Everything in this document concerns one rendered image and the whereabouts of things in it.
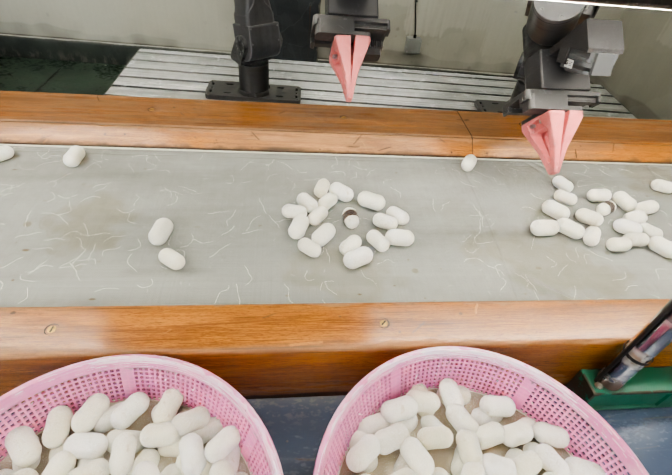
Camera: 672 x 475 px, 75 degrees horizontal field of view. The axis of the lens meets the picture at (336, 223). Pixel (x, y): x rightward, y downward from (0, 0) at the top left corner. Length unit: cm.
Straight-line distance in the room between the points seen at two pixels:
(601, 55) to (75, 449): 62
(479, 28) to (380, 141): 209
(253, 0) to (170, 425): 72
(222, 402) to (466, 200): 42
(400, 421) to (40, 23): 281
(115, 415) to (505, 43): 267
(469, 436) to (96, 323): 34
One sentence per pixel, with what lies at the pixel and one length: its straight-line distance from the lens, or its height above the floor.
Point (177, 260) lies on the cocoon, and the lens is 50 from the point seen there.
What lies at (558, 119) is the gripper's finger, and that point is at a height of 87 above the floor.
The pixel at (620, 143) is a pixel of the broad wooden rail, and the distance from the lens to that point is 90.
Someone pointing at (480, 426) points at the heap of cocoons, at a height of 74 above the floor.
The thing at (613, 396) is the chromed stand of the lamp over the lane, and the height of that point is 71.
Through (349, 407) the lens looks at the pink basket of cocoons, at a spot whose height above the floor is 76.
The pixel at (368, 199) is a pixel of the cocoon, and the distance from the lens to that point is 58.
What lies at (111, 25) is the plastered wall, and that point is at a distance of 283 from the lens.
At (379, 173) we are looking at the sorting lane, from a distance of 66.
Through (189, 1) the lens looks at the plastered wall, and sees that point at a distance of 266.
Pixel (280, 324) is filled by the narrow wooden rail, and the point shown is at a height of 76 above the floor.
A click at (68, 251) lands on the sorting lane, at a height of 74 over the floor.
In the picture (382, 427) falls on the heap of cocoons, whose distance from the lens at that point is 43.
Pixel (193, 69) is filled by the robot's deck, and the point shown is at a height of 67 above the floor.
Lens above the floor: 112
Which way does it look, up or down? 42 degrees down
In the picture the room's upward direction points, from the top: 7 degrees clockwise
